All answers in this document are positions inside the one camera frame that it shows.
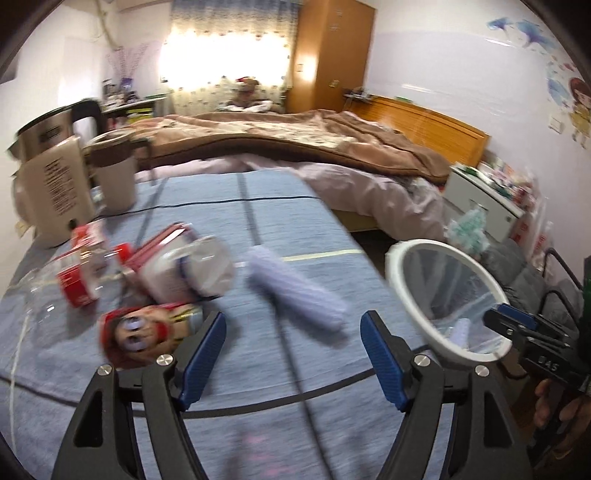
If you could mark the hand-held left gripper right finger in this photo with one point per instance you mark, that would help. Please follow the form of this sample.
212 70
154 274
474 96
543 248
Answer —
383 360

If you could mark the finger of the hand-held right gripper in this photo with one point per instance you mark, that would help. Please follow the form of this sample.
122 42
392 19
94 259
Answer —
498 323
517 318

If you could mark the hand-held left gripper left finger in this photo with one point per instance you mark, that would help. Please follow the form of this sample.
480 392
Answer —
203 360

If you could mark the white mesh trash bin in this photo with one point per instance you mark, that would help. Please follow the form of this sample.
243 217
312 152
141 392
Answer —
461 286

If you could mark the white bottle blue label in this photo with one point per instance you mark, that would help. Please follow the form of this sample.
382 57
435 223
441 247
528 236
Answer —
203 263

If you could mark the white foam net sleeve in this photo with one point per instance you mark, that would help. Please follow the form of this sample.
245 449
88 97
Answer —
295 286

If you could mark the red drink can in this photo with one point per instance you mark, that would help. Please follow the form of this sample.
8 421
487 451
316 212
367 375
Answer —
161 240

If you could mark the red strawberry milk carton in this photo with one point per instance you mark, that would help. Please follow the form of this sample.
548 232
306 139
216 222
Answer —
76 281

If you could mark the clear plastic container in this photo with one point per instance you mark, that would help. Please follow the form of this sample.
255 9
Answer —
41 304

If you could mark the person's right hand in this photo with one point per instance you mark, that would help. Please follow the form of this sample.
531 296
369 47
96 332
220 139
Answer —
547 401

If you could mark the grey quilted cushion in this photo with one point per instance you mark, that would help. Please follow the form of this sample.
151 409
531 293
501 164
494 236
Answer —
521 281

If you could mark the red cartoon face can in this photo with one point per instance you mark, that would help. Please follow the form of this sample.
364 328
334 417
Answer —
138 332

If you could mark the green print plastic bag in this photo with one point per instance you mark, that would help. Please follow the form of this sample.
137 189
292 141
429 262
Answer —
466 230

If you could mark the white nightstand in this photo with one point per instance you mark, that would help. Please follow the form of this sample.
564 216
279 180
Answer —
471 194

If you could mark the red bottle cap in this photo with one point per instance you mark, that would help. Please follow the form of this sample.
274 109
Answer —
123 253

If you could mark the clutter of small boxes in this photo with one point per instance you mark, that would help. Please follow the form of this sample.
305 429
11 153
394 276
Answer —
512 180

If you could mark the blue plaid tablecloth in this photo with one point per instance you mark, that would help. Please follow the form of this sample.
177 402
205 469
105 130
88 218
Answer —
277 207

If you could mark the beige mug brown lid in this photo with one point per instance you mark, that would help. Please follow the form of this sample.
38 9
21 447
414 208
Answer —
115 184

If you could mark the wooden bed headboard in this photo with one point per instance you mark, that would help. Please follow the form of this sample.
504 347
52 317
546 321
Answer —
438 124

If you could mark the white electric kettle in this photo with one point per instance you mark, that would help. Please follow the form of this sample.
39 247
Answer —
55 184

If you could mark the brown blanket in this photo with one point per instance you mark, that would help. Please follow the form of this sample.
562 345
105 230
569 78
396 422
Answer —
277 134

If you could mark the cluttered desk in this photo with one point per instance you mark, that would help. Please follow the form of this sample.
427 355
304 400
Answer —
138 108

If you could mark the power strip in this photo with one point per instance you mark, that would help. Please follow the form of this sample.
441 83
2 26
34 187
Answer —
358 93

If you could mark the brown teddy bear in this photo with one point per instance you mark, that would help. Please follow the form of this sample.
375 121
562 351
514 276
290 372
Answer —
247 94

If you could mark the vase of purple twigs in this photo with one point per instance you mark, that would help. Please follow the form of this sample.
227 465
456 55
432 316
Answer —
127 85

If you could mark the heart print curtain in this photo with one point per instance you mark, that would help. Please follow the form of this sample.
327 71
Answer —
207 60

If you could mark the wooden wardrobe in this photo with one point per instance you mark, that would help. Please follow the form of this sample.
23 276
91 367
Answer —
332 46

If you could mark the black metal chair frame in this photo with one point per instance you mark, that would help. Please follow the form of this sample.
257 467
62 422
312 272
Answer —
551 258

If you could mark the white wall switch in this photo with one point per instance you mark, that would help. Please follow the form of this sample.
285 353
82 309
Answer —
556 124

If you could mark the cartoon girl wall sticker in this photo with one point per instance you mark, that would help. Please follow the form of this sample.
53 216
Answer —
577 101

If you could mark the blue dolphin wall sticker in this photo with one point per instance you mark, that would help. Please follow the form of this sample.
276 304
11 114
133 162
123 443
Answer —
526 30

